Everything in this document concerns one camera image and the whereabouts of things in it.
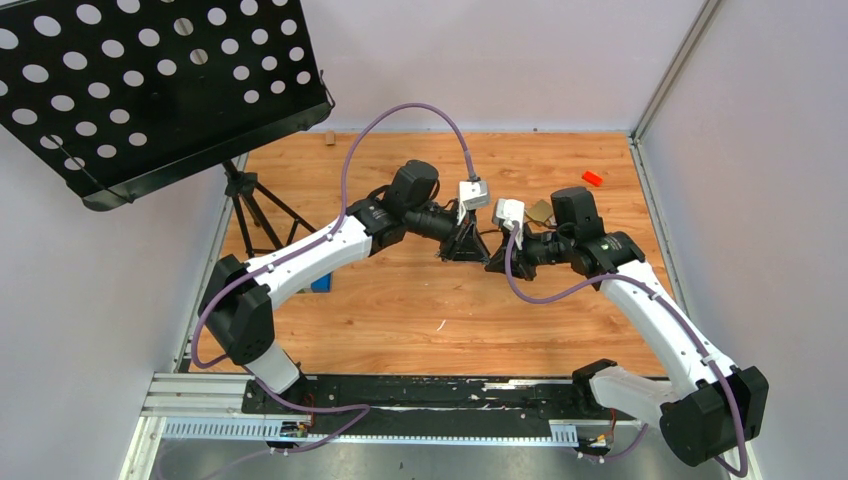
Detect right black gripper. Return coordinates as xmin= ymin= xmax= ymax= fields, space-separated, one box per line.
xmin=488 ymin=221 xmax=573 ymax=282

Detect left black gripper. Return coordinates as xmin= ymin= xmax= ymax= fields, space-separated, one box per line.
xmin=407 ymin=202 xmax=492 ymax=267

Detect brass padlock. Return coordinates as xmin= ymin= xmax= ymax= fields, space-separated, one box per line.
xmin=525 ymin=200 xmax=556 ymax=229

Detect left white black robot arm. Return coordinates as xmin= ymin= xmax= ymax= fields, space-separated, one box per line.
xmin=198 ymin=160 xmax=491 ymax=413

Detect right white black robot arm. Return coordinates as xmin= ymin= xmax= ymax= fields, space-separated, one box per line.
xmin=493 ymin=187 xmax=769 ymax=478

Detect red small block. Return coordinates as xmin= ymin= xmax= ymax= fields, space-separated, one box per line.
xmin=581 ymin=170 xmax=604 ymax=187

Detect blue small block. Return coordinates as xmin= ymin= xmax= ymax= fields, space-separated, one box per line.
xmin=309 ymin=273 xmax=332 ymax=293

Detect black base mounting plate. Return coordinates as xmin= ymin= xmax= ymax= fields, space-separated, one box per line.
xmin=241 ymin=374 xmax=639 ymax=441

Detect black tripod stand legs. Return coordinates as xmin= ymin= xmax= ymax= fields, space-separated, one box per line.
xmin=222 ymin=160 xmax=317 ymax=258

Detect black perforated music stand desk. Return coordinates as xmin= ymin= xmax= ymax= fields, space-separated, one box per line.
xmin=1 ymin=1 xmax=333 ymax=211

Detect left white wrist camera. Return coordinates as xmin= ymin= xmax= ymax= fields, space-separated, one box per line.
xmin=458 ymin=180 xmax=491 ymax=211

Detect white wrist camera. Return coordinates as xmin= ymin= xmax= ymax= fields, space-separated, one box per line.
xmin=492 ymin=198 xmax=525 ymax=231
xmin=458 ymin=180 xmax=491 ymax=211

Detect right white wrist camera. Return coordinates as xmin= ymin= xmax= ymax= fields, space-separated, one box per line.
xmin=492 ymin=198 xmax=525 ymax=231

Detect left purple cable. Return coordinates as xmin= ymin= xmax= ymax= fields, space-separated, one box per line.
xmin=190 ymin=103 xmax=480 ymax=371

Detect aluminium frame rails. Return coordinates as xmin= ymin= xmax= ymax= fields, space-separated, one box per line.
xmin=119 ymin=168 xmax=763 ymax=480

